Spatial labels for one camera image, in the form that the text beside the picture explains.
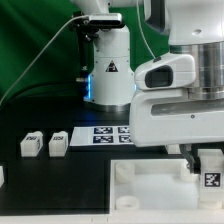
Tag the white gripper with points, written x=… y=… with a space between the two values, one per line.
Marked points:
x=167 y=117

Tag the white square tabletop part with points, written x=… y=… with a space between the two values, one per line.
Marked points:
x=157 y=191

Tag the marker tag sheet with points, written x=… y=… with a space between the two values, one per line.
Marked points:
x=101 y=135

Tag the white obstacle piece left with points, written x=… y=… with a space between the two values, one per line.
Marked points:
x=1 y=176

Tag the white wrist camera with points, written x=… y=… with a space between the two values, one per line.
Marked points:
x=166 y=72

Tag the black camera on stand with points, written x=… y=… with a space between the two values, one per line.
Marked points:
x=86 y=28

